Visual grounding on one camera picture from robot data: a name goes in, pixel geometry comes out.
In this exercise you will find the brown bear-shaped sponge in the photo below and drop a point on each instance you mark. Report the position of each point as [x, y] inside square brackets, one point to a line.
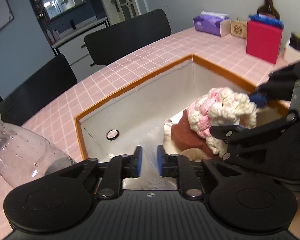
[185, 138]

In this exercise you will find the right black chair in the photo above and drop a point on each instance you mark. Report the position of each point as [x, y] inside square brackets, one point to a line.
[116, 41]

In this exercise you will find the red box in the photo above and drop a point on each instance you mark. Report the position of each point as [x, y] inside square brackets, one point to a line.
[263, 41]

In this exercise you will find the left black chair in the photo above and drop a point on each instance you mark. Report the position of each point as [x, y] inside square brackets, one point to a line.
[44, 86]

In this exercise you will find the pink checked tablecloth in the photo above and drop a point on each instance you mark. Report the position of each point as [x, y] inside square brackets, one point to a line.
[55, 122]

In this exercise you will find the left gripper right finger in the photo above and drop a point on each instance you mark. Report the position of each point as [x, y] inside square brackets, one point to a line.
[179, 167]

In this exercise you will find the brown glass bottle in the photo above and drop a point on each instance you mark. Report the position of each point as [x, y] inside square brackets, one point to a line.
[269, 10]

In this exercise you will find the clear plastic water bottle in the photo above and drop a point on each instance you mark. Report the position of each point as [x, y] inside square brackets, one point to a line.
[26, 156]

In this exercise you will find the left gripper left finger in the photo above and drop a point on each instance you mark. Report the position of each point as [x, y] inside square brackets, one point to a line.
[114, 172]

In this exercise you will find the brown plush towel toy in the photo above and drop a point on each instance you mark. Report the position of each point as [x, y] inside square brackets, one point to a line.
[194, 154]

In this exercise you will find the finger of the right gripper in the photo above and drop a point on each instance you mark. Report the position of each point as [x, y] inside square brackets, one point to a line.
[237, 133]
[273, 90]

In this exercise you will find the purple tissue pack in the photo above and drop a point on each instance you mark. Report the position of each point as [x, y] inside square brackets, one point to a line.
[213, 23]

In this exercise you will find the small wooden speaker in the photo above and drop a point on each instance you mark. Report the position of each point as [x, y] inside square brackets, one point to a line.
[239, 28]

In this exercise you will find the black chair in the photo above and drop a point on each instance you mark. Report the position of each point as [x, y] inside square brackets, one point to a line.
[44, 86]
[116, 41]

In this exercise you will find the blue packet on red box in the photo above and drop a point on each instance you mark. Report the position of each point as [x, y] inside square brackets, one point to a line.
[267, 20]

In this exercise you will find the white cabinet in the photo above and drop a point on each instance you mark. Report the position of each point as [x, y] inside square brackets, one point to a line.
[73, 47]

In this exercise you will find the orange cardboard box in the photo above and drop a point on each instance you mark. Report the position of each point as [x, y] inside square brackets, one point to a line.
[161, 96]

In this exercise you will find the clear plastic bag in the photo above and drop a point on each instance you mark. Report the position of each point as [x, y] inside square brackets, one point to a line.
[148, 136]

